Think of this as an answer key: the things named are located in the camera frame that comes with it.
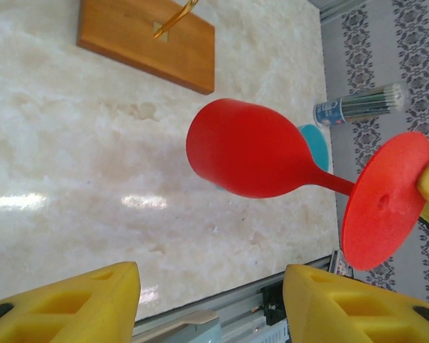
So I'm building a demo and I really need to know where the gold wire glass rack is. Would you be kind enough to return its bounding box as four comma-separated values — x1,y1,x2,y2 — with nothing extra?
77,0,215,96

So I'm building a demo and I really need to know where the red wine glass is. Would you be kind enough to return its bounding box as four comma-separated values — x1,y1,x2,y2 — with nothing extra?
185,99,429,271

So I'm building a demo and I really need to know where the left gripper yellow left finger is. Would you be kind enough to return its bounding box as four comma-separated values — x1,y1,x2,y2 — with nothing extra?
0,261,141,343

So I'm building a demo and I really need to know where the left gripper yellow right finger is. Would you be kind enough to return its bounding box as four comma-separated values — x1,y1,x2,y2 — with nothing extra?
282,264,429,343

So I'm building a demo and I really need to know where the clear tube of pencils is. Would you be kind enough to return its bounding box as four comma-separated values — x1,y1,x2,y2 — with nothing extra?
313,82,408,129

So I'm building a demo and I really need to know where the teal wine glass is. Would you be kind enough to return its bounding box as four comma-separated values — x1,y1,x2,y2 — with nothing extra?
216,124,330,190

